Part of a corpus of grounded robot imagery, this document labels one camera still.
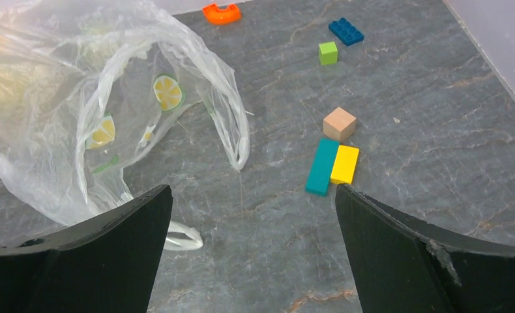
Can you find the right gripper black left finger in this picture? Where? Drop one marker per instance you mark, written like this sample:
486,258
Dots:
105,264

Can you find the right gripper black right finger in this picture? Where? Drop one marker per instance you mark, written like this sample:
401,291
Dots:
403,264

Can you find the clear plastic bag of fruits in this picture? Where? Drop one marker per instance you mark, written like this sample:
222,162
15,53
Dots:
88,88

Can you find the yellow teal toy block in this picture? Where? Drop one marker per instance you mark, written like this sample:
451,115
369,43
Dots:
320,172

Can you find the wooden toy cube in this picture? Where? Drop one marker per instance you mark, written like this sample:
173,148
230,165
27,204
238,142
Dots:
339,125

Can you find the green toy cube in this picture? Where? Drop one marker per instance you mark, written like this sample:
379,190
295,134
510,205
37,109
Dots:
328,53

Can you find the blue toy brick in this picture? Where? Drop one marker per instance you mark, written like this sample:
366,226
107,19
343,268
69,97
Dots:
346,32

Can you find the orange curved toy block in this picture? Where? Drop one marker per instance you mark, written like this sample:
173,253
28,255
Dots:
221,16

